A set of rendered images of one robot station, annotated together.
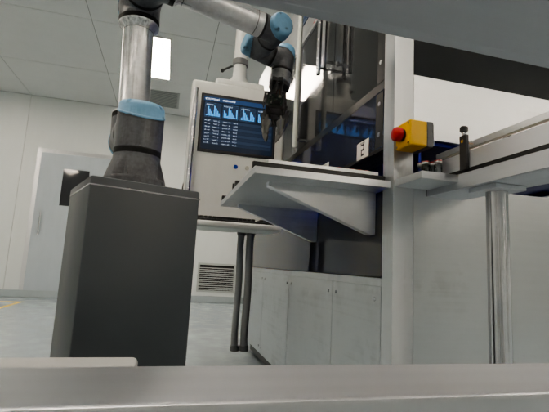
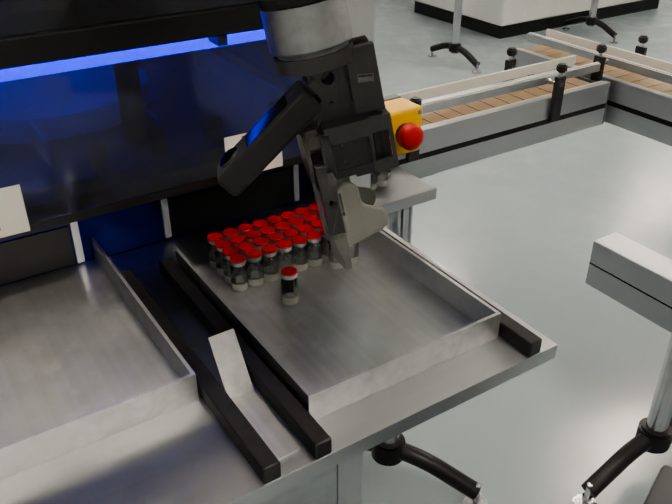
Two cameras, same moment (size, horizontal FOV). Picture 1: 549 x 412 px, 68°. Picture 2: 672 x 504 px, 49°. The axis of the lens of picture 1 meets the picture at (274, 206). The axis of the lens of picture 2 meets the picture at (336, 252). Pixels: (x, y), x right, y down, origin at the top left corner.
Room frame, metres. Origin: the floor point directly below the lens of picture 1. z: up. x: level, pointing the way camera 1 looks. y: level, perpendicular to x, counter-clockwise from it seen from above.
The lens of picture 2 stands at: (1.52, 0.63, 1.41)
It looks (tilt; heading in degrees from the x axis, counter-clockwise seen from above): 31 degrees down; 251
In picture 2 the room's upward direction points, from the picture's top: straight up
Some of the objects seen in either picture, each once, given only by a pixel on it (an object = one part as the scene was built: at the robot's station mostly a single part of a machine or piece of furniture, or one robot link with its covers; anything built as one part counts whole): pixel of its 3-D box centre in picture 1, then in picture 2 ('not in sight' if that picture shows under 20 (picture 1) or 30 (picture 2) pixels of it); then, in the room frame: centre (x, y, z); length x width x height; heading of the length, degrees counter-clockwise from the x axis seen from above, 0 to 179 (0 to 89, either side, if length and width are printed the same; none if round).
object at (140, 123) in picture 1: (140, 127); not in sight; (1.02, 0.36, 0.96); 0.13 x 0.12 x 0.14; 27
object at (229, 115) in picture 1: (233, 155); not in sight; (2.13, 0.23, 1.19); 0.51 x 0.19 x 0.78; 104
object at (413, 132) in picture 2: (399, 134); (408, 135); (1.08, -0.33, 0.99); 0.04 x 0.04 x 0.04; 14
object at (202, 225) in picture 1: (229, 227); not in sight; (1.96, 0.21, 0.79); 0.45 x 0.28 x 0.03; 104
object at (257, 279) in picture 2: not in sight; (292, 255); (1.31, -0.19, 0.90); 0.18 x 0.02 x 0.05; 14
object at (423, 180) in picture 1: (430, 181); (380, 187); (1.09, -0.42, 0.87); 0.14 x 0.13 x 0.02; 104
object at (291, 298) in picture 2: not in sight; (289, 286); (1.33, -0.12, 0.90); 0.02 x 0.02 x 0.04
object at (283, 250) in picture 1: (286, 245); not in sight; (2.16, -0.07, 0.73); 1.98 x 0.01 x 0.25; 14
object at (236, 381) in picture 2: not in sight; (252, 390); (1.42, 0.06, 0.91); 0.14 x 0.03 x 0.06; 105
